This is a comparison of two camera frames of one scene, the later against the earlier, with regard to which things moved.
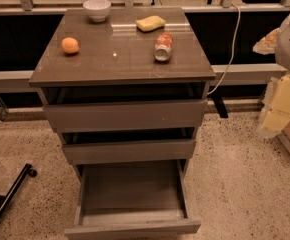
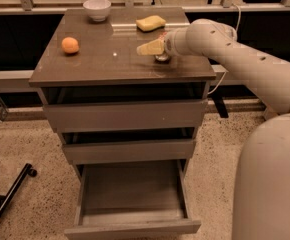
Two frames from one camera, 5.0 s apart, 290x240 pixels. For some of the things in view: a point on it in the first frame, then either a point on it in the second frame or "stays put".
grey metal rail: x=240 y=75 stays put
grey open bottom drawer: x=131 y=198 stays put
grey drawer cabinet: x=130 y=89 stays put
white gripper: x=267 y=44 to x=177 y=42
